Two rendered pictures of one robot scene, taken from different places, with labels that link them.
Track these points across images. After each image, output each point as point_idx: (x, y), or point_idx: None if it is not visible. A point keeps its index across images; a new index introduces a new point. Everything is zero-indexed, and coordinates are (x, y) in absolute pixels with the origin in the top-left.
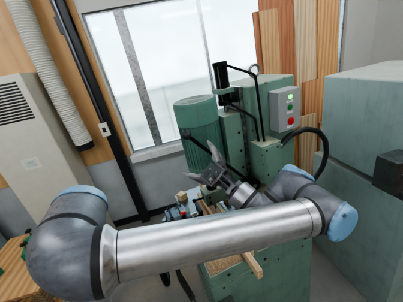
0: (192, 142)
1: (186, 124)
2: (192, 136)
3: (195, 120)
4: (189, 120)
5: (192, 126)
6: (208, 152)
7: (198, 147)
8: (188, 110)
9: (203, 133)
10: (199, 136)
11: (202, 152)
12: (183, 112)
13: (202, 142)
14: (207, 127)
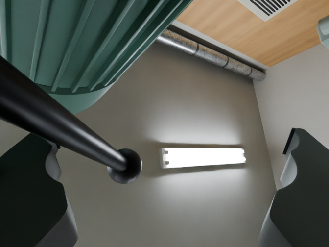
0: (130, 58)
1: (105, 89)
2: (112, 67)
3: (68, 104)
4: (86, 101)
5: (86, 95)
6: (75, 148)
7: (122, 35)
8: (76, 111)
9: (53, 71)
10: (83, 75)
11: (119, 13)
12: (92, 104)
13: (81, 46)
14: (22, 73)
